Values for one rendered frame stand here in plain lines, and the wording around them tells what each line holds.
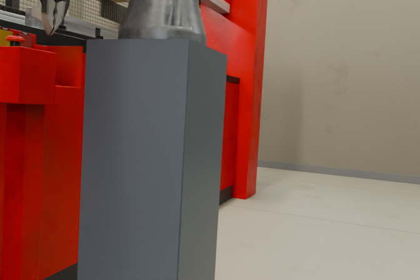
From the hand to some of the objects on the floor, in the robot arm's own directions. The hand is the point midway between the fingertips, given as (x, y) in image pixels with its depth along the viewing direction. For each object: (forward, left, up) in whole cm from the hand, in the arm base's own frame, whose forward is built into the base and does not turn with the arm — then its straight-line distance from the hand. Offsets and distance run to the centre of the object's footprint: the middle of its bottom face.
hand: (52, 30), depth 98 cm
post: (+103, -84, -84) cm, 157 cm away
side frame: (+39, -211, -84) cm, 230 cm away
